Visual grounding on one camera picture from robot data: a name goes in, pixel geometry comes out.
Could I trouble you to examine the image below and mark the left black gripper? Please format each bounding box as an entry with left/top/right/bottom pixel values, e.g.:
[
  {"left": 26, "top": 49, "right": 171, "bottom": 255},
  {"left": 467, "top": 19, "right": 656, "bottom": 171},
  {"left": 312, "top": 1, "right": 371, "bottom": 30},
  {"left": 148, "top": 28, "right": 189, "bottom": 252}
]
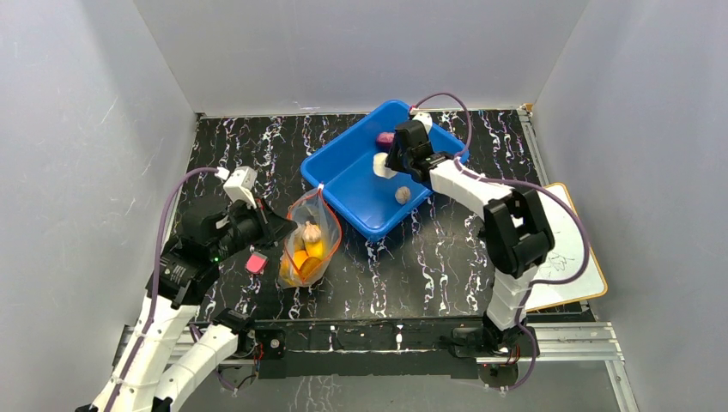
[{"left": 212, "top": 195, "right": 299, "bottom": 261}]

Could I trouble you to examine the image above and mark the purple onion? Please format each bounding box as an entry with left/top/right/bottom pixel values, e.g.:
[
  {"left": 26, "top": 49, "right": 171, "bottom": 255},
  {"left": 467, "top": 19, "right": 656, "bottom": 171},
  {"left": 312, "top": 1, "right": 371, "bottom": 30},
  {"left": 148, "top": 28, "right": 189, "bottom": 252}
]
[{"left": 375, "top": 132, "right": 395, "bottom": 151}]

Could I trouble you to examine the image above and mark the clear zip top bag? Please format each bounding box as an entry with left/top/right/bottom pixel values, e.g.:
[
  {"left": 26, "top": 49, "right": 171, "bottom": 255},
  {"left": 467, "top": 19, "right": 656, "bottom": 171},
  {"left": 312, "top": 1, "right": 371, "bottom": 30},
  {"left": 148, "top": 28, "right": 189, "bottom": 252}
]
[{"left": 277, "top": 184, "right": 342, "bottom": 288}]

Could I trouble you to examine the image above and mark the yellow mango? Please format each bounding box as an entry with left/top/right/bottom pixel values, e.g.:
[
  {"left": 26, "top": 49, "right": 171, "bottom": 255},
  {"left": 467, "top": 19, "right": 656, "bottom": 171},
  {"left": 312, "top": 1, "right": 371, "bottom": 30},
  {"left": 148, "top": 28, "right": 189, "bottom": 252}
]
[{"left": 304, "top": 239, "right": 326, "bottom": 260}]

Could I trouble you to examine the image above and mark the orange bell pepper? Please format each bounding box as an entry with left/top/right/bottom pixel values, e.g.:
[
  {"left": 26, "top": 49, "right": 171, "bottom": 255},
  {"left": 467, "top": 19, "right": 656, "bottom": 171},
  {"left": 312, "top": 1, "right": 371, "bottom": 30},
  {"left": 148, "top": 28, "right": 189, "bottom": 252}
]
[{"left": 291, "top": 251, "right": 322, "bottom": 284}]

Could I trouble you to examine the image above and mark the blue plastic bin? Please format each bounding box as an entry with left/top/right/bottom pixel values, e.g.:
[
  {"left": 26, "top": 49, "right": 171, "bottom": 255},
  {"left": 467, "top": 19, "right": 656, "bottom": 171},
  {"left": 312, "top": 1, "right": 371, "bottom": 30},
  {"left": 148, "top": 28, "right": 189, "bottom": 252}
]
[{"left": 300, "top": 99, "right": 471, "bottom": 244}]

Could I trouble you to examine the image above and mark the white mushroom piece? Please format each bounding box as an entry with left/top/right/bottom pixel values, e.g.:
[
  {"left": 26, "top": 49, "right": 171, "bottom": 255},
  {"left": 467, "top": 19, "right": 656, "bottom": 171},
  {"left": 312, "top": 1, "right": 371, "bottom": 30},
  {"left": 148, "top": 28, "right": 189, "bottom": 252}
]
[{"left": 373, "top": 152, "right": 397, "bottom": 179}]

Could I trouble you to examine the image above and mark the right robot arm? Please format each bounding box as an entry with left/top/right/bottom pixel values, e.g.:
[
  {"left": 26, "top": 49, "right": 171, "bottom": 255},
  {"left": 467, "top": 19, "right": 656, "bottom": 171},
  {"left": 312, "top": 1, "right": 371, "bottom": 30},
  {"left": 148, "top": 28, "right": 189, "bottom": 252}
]
[{"left": 374, "top": 114, "right": 555, "bottom": 357}]

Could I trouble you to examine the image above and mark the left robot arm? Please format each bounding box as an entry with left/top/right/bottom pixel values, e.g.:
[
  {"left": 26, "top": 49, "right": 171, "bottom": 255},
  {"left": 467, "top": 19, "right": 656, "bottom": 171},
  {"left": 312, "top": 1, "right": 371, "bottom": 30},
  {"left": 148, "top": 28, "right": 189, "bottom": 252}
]
[{"left": 80, "top": 197, "right": 297, "bottom": 411}]

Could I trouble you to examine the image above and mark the pink eraser block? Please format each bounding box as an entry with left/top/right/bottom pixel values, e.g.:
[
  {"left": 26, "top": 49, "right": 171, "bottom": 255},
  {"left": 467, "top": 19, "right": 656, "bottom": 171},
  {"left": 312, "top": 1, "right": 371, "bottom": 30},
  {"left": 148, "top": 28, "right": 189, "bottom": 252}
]
[{"left": 245, "top": 251, "right": 269, "bottom": 276}]

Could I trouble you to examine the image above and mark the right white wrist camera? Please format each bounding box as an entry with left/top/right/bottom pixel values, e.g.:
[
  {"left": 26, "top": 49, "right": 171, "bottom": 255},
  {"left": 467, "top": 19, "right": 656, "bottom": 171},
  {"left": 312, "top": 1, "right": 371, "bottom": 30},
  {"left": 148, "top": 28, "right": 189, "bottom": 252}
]
[{"left": 409, "top": 106, "right": 433, "bottom": 133}]

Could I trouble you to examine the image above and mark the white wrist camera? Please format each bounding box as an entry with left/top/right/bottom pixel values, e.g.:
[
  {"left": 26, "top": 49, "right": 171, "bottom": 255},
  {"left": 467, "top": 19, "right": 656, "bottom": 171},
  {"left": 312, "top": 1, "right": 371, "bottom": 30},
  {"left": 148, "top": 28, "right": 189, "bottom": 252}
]
[
  {"left": 409, "top": 106, "right": 433, "bottom": 133},
  {"left": 215, "top": 166, "right": 258, "bottom": 209}
]

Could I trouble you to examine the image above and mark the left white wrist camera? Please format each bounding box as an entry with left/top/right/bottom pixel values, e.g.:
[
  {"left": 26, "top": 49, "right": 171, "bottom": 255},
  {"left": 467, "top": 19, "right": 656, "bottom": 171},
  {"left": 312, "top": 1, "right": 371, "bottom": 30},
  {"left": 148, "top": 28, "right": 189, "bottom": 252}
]
[{"left": 215, "top": 166, "right": 258, "bottom": 209}]

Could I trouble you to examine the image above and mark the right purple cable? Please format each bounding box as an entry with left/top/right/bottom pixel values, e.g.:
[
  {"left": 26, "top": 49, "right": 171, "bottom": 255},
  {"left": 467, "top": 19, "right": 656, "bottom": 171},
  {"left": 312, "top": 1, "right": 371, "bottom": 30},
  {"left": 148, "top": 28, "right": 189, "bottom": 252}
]
[{"left": 409, "top": 92, "right": 592, "bottom": 392}]

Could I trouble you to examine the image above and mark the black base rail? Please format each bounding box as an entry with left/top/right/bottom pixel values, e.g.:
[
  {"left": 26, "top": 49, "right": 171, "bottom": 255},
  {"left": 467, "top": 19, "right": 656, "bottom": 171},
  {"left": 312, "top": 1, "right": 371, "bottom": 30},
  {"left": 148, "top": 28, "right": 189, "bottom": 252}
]
[{"left": 198, "top": 309, "right": 542, "bottom": 382}]

